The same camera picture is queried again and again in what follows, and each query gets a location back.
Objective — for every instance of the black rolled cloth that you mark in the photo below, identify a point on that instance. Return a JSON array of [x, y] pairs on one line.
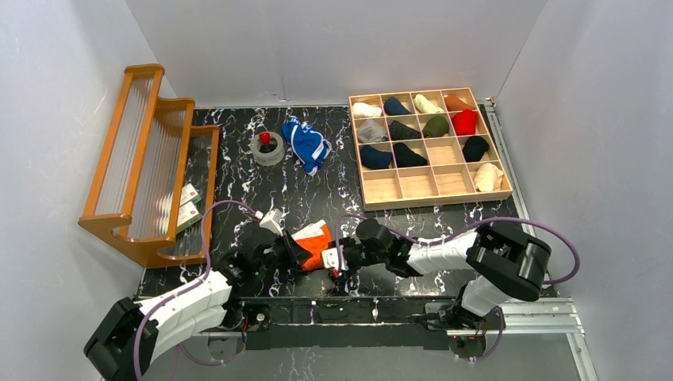
[[406, 157], [474, 148]]

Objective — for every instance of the white box red label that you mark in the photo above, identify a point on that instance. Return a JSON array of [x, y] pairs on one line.
[[190, 194]]

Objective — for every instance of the rust orange rolled cloth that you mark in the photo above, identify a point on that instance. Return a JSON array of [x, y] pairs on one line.
[[454, 104]]

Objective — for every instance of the small red cap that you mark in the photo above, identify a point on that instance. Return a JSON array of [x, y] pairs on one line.
[[265, 138]]

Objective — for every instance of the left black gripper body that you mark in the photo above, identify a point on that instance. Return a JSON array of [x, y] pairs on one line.
[[286, 250]]

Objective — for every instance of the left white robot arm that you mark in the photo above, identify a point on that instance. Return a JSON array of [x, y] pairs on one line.
[[134, 334]]

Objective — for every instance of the clear tape roll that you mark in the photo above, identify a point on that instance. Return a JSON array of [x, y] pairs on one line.
[[268, 155]]

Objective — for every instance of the grey rolled cloth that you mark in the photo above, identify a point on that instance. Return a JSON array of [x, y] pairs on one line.
[[371, 132]]

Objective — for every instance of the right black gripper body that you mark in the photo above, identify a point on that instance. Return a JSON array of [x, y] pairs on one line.
[[339, 255]]

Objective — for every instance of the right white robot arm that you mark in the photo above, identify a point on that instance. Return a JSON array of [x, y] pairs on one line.
[[509, 263]]

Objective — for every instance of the olive rolled cloth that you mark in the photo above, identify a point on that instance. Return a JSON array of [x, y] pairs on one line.
[[436, 127]]

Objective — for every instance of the blue underwear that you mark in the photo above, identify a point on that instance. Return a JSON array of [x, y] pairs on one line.
[[307, 144]]

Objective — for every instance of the navy rolled cloth top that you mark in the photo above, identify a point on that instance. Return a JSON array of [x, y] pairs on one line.
[[393, 107]]

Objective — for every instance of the white rolled cloth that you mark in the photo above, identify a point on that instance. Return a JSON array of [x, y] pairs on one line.
[[364, 110]]

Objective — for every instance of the wooden acrylic tiered rack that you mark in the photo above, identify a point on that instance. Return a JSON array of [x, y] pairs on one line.
[[133, 201]]

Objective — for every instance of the black rolled cloth right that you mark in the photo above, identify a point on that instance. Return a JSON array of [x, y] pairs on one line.
[[474, 148]]

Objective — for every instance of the cream rolled cloth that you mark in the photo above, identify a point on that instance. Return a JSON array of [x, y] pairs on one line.
[[425, 106]]

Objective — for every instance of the wooden compartment organizer box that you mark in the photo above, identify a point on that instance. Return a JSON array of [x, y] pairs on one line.
[[447, 179]]

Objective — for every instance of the dark patterned rolled cloth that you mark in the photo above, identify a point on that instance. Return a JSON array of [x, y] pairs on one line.
[[400, 131]]

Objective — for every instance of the orange underwear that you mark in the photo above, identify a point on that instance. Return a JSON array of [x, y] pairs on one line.
[[318, 244]]

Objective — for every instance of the black rolled cloth middle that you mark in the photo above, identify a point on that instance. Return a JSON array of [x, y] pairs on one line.
[[406, 157]]

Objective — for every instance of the red rolled cloth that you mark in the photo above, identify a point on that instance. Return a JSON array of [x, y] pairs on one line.
[[465, 122]]

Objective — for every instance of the beige rolled cloth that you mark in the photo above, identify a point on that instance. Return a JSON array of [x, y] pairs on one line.
[[488, 178]]

